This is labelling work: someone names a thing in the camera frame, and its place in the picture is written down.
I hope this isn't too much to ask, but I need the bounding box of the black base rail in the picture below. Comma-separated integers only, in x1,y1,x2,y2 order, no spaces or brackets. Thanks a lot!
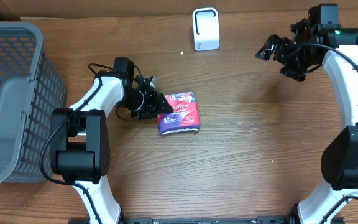
68,213,346,224

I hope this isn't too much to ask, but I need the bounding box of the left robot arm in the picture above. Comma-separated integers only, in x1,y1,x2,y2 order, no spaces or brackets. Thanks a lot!
42,57,173,223

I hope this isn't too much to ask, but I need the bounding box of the grey plastic mesh basket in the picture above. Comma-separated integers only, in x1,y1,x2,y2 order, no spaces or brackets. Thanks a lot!
0,22,67,184

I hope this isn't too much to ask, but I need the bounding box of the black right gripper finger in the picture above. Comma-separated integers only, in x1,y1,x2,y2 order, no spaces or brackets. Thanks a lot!
255,34,280,62
290,18,308,39

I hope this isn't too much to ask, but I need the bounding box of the pink purple sanitary pad pack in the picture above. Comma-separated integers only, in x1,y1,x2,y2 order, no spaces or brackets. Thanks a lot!
158,92,201,136

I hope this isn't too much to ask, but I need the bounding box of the white barcode scanner stand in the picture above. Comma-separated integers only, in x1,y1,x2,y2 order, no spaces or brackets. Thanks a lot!
192,7,220,51

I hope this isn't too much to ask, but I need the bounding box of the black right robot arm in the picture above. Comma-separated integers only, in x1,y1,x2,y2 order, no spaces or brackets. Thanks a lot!
255,3,358,223

